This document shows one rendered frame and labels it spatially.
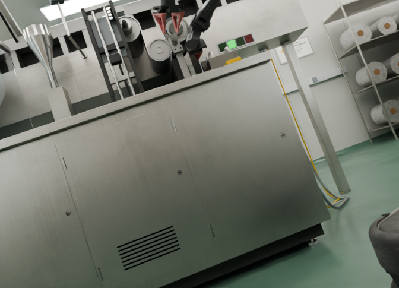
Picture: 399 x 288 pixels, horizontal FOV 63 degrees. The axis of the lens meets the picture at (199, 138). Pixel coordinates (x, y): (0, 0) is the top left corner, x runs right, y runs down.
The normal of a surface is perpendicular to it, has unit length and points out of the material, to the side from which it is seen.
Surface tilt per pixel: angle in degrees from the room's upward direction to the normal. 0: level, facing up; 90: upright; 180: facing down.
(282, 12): 90
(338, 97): 90
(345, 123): 90
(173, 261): 90
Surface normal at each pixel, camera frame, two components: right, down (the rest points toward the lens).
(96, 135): 0.07, -0.11
